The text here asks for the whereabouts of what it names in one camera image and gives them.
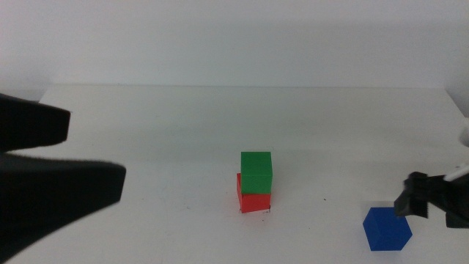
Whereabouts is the green cube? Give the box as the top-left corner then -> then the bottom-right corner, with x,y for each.
240,151 -> 273,195

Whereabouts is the blue cube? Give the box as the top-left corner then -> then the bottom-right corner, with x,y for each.
362,207 -> 413,252

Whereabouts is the red cube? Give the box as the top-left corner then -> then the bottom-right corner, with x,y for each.
236,172 -> 273,214

